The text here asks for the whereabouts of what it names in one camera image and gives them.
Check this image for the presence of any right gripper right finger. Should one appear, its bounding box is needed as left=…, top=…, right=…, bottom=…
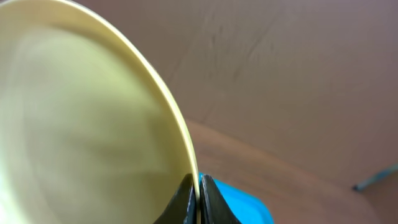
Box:
left=200, top=174, right=241, bottom=224

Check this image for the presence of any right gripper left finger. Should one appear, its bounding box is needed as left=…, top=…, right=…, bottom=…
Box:
left=154, top=174, right=197, bottom=224

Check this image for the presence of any yellow-green plate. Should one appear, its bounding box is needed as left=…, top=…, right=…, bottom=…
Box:
left=1, top=1, right=198, bottom=223

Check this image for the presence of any teal plastic tray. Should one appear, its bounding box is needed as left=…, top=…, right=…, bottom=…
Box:
left=199, top=173, right=274, bottom=224

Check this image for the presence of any blue-grey bar on floor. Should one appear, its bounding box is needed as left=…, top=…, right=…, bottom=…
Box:
left=352, top=164, right=397, bottom=191

